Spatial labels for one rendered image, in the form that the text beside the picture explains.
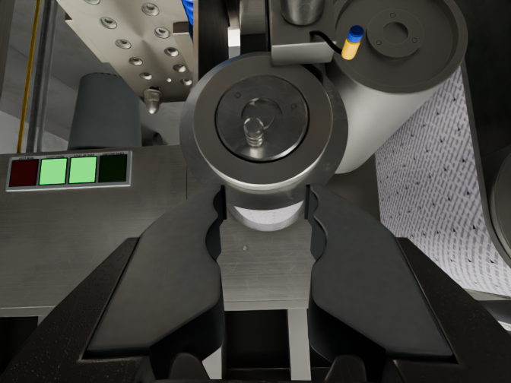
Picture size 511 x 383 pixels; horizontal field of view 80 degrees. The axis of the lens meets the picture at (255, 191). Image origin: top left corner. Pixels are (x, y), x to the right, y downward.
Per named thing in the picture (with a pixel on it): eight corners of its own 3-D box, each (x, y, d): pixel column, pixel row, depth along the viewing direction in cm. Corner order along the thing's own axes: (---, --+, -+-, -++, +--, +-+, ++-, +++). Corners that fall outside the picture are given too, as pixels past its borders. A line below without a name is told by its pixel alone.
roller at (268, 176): (327, 50, 26) (339, 182, 24) (299, 150, 51) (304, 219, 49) (192, 58, 27) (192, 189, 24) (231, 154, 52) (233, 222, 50)
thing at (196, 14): (198, -75, 32) (198, 86, 28) (229, 62, 55) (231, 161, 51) (193, -75, 32) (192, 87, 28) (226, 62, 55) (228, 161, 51)
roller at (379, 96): (455, -33, 27) (480, 90, 25) (368, 103, 52) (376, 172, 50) (320, -22, 28) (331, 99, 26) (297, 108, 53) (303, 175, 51)
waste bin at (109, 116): (104, 107, 280) (99, 181, 266) (53, 74, 228) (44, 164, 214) (158, 99, 269) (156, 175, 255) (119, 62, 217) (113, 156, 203)
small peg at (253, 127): (265, 118, 22) (260, 136, 22) (265, 133, 25) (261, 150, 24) (245, 114, 22) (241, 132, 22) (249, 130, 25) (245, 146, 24)
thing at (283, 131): (316, 83, 25) (297, 169, 24) (313, 95, 27) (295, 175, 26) (228, 66, 26) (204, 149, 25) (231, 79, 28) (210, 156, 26)
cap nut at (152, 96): (158, 88, 61) (158, 109, 60) (165, 97, 65) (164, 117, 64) (141, 90, 61) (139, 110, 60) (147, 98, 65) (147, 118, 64)
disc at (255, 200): (340, 45, 28) (357, 206, 25) (339, 49, 28) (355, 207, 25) (179, 55, 29) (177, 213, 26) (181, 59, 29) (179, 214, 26)
